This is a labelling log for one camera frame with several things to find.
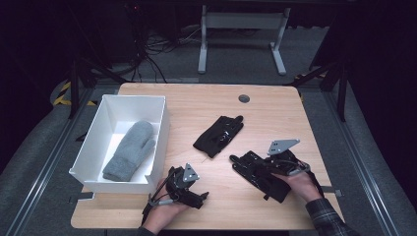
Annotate metal floor rail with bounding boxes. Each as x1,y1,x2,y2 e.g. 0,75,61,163
5,88,96,236
323,90,401,236

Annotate white metal desk frame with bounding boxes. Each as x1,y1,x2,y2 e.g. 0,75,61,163
197,4,292,77

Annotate black glove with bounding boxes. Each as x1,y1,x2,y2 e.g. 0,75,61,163
228,149,293,205
192,114,245,159

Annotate person's left hand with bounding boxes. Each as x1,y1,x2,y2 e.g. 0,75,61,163
142,177,191,235

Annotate bundle of black floor cables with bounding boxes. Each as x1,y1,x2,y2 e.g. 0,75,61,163
126,3,205,84

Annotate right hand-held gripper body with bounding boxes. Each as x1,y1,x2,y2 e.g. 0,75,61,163
262,139,312,177

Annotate white box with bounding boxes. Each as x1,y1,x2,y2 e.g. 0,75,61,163
68,93,171,195

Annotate yellow black hazard tape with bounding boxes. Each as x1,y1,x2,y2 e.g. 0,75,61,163
52,81,98,107

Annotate left hand-held gripper black cable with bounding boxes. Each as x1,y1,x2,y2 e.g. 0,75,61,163
141,166,175,226

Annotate person's right hand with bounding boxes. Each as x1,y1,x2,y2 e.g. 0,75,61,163
272,170,325,204

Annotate black tripod stand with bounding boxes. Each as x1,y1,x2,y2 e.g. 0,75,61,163
67,53,130,120
284,57,351,123

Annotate grey knitted mitten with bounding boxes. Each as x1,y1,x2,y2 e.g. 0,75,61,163
101,119,157,183

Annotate right hand-held gripper black cable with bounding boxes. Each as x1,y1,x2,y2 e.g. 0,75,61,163
306,163,327,199

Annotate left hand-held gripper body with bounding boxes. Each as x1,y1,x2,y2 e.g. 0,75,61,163
165,162,205,210

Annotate hand-held gripper black cable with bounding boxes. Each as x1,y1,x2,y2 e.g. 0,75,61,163
306,163,327,199
141,166,175,226

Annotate grey table bracket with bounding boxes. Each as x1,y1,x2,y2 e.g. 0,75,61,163
320,185,344,198
68,191,96,204

